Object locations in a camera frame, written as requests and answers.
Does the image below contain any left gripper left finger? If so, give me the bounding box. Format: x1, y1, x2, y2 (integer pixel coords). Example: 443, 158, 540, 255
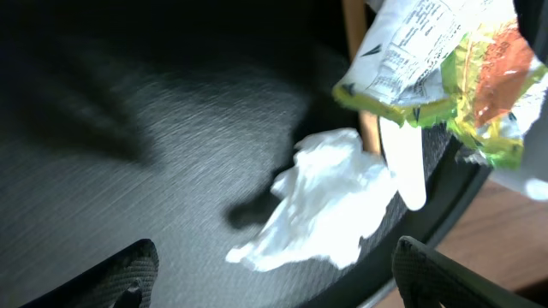
22, 239, 159, 308

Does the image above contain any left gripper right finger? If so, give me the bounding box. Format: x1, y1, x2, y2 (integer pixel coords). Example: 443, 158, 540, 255
392, 236, 542, 308

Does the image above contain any white tissue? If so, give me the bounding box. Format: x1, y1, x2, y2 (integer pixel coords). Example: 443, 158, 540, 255
225, 128, 396, 272

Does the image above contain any white plastic spoon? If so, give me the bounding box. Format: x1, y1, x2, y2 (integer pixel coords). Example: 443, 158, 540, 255
379, 118, 426, 211

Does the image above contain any green yellow snack wrapper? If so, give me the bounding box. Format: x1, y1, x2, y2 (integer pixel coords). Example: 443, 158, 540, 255
333, 0, 516, 127

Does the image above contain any orange green torn wrapper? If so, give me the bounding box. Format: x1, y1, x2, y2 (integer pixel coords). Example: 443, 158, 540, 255
441, 19, 547, 169

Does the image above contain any wooden chopstick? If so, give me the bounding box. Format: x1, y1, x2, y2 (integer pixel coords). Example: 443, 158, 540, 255
341, 0, 383, 156

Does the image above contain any round black serving tray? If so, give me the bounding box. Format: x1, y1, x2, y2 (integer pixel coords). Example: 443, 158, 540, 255
1, 0, 488, 307

